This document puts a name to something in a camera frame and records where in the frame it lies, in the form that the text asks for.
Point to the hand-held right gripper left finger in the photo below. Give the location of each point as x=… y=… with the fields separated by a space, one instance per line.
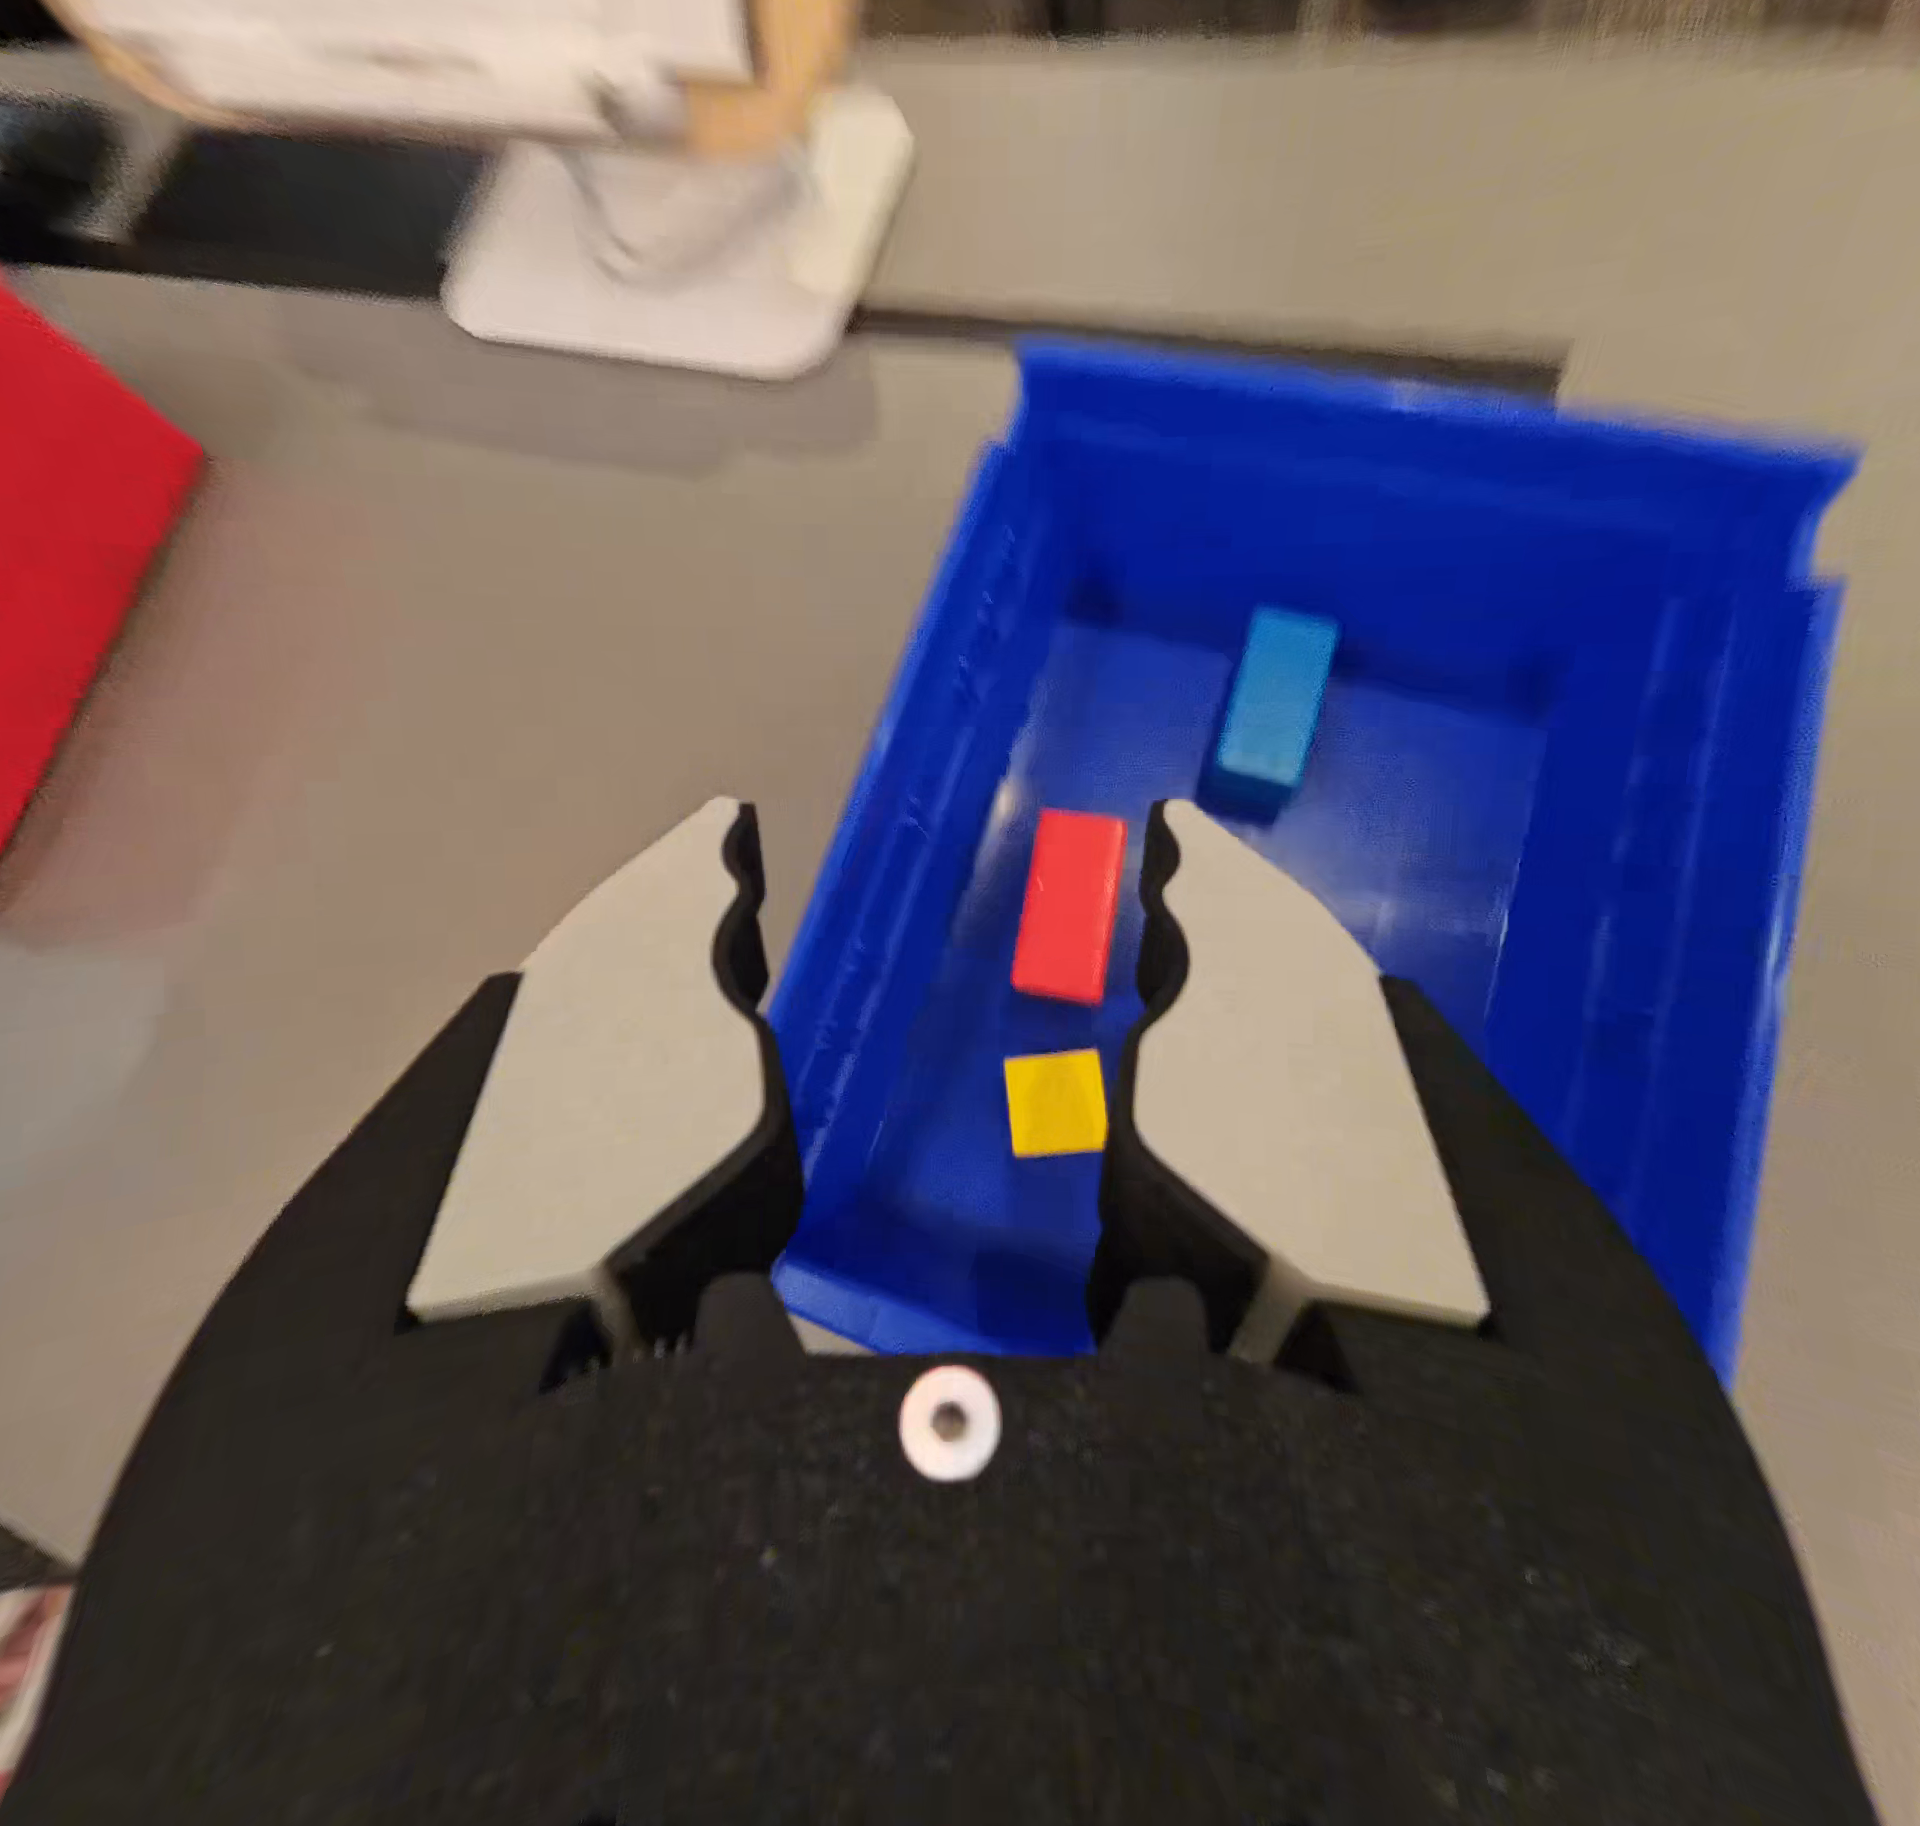
x=602 y=1107

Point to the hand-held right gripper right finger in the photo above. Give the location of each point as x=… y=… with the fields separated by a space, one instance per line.
x=1305 y=1107

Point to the yellow wooden block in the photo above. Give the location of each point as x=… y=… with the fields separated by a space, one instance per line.
x=1055 y=1104

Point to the red wooden block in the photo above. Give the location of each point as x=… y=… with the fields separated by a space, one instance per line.
x=1072 y=906

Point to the blue plastic bin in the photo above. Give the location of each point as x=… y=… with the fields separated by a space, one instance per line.
x=1652 y=807

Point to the red plastic bin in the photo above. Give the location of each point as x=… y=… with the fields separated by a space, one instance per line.
x=75 y=537

